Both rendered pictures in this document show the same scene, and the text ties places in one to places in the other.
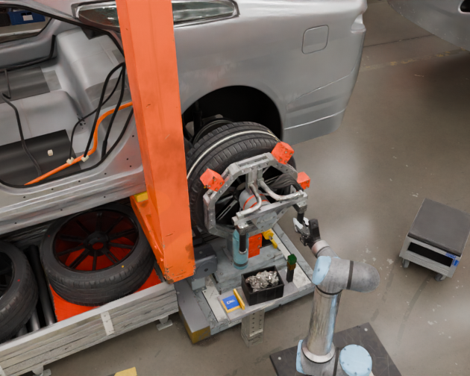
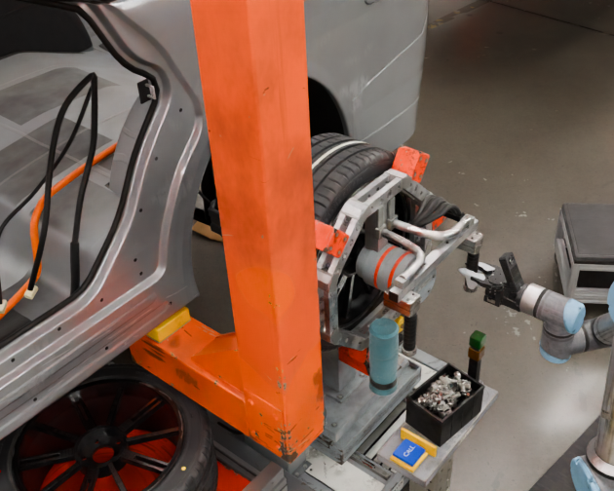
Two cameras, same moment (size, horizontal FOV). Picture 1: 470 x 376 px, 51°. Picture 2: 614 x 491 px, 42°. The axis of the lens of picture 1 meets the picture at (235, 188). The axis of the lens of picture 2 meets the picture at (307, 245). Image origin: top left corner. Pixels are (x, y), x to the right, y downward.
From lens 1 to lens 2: 0.96 m
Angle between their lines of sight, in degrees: 18
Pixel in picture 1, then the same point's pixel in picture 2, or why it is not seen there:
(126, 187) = (140, 318)
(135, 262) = (202, 452)
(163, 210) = (285, 309)
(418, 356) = not seen: outside the picture
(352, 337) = not seen: hidden behind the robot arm
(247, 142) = (355, 159)
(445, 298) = not seen: outside the picture
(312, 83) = (381, 56)
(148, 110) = (266, 101)
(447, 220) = (613, 222)
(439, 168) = (529, 169)
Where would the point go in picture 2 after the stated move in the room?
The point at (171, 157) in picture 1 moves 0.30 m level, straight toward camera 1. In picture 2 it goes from (296, 194) to (379, 260)
